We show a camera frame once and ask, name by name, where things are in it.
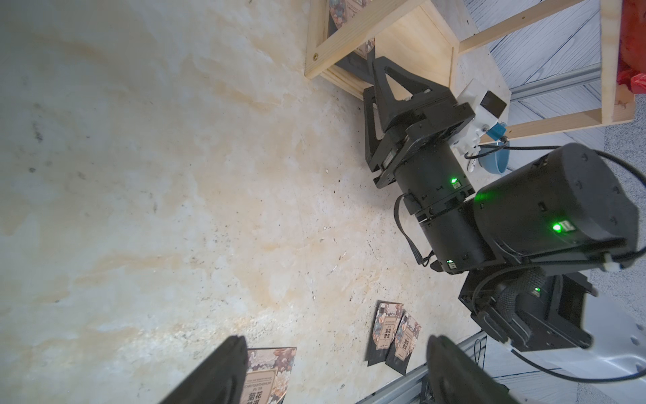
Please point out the right aluminium frame post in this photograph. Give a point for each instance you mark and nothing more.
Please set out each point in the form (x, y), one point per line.
(555, 83)

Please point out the blue ceramic bowl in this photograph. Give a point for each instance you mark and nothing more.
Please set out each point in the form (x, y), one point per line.
(494, 157)

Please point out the wooden two-tier shelf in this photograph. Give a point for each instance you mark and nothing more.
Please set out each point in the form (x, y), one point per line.
(417, 35)

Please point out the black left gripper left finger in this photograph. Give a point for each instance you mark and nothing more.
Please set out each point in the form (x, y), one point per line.
(219, 379)

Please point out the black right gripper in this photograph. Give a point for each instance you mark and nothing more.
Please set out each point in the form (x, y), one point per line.
(564, 212)

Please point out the red tea bag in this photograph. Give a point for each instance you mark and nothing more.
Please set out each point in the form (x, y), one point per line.
(631, 65)

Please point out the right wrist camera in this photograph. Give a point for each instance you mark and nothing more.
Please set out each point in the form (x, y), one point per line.
(488, 109)

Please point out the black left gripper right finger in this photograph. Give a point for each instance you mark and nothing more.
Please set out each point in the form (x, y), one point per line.
(455, 378)

